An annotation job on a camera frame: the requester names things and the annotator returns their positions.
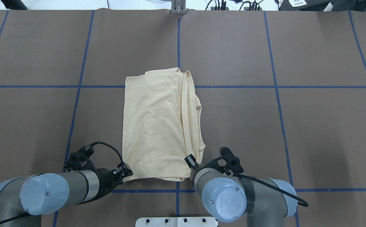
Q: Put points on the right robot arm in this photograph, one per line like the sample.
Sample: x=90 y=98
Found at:
x=227 y=193

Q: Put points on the black box device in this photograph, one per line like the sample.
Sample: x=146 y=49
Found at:
x=303 y=5

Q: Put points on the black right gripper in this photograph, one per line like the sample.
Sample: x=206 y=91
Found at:
x=190 y=161

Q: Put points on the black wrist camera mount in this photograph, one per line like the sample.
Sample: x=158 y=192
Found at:
x=232 y=163
x=80 y=160

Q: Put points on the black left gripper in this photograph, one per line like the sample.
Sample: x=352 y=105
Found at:
x=106 y=180

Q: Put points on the grey aluminium frame post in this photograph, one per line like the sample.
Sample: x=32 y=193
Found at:
x=178 y=7

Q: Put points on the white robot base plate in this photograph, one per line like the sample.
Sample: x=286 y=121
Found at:
x=177 y=222

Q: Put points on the beige long-sleeve printed shirt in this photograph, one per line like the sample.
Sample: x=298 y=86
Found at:
x=161 y=125

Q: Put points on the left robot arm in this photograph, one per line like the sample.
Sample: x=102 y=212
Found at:
x=23 y=200

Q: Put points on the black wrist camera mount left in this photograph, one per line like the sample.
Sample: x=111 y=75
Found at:
x=80 y=160

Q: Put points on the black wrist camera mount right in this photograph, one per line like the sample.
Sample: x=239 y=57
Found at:
x=232 y=163

